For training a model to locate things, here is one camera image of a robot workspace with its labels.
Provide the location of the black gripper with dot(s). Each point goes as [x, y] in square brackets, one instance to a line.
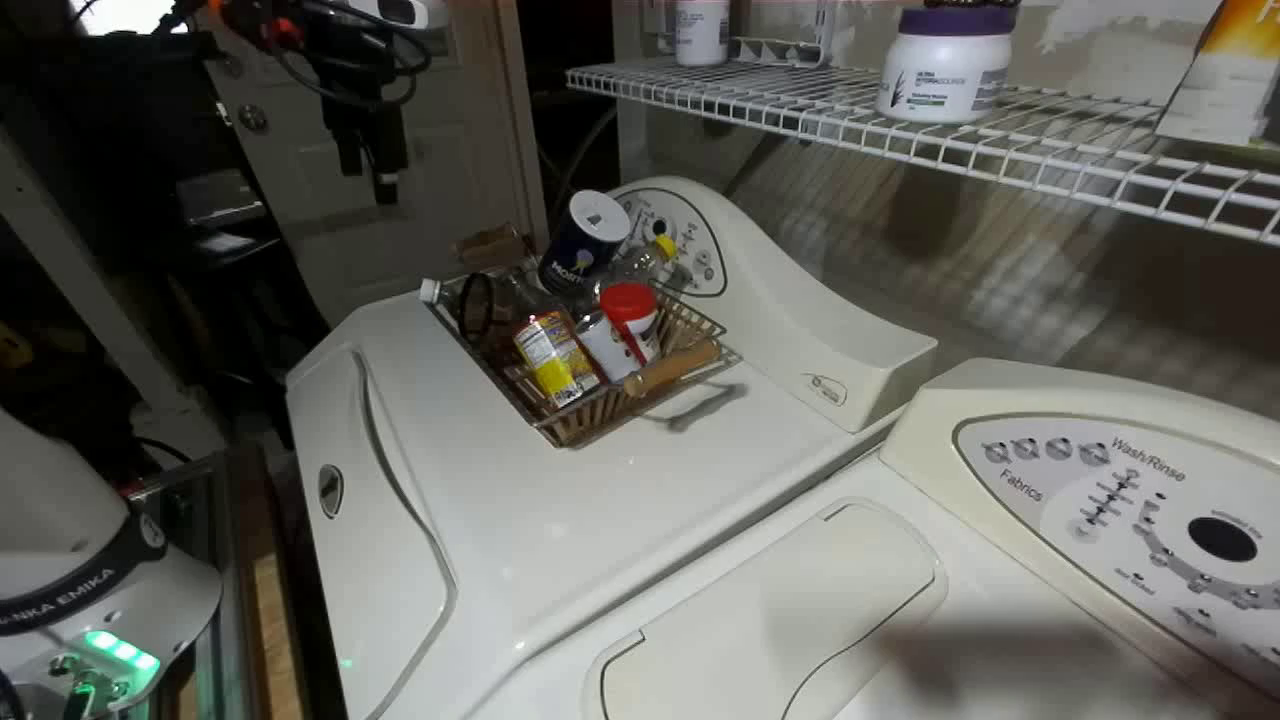
[361, 83]

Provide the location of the amber vinegar bottle black cap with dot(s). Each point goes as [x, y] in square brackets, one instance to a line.
[552, 357]

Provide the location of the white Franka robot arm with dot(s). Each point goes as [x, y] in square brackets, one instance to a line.
[81, 561]

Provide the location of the white capped glass bottle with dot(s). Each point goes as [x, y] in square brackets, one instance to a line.
[432, 289]

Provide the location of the tall white cleaner bottle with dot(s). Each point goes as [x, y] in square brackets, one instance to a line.
[703, 29]

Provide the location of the orange box on shelf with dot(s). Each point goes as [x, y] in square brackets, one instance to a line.
[1222, 83]

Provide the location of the white panel door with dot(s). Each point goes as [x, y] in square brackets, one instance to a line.
[453, 175]

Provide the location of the dark blue canister white lid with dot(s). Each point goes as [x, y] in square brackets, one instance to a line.
[585, 240]

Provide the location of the red capped spice jar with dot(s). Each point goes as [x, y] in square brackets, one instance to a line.
[629, 309]

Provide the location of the white label dark cap jar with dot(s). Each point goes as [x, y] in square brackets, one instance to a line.
[607, 348]

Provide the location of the white washing machine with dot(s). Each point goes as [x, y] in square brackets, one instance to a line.
[532, 532]

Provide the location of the wooden platform board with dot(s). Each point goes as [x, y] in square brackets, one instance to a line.
[274, 642]

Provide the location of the white jar purple lid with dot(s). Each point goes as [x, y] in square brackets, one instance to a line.
[945, 65]

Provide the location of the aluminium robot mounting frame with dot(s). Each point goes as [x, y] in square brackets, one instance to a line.
[214, 602]

